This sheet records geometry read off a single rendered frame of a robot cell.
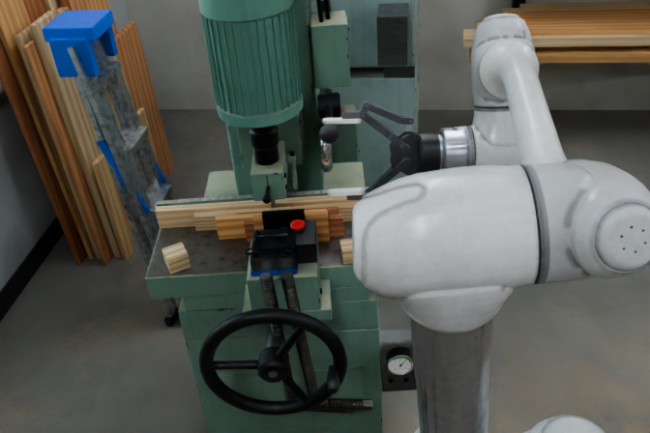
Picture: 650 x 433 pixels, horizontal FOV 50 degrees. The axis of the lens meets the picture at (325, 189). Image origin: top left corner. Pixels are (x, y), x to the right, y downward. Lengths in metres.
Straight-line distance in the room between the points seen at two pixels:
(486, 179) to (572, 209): 0.09
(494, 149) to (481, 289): 0.57
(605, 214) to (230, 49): 0.80
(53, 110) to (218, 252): 1.36
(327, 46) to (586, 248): 0.97
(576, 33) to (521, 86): 2.26
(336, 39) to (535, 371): 1.41
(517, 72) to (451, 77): 2.75
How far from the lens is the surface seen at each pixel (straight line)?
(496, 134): 1.29
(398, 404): 2.36
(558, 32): 3.36
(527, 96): 1.10
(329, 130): 1.20
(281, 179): 1.47
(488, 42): 1.27
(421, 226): 0.71
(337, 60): 1.58
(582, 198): 0.73
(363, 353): 1.64
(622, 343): 2.66
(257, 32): 1.28
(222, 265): 1.50
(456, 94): 3.93
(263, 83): 1.32
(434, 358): 0.88
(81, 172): 2.91
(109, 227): 3.03
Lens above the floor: 1.84
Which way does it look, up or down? 34 degrees down
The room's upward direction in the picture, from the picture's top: 5 degrees counter-clockwise
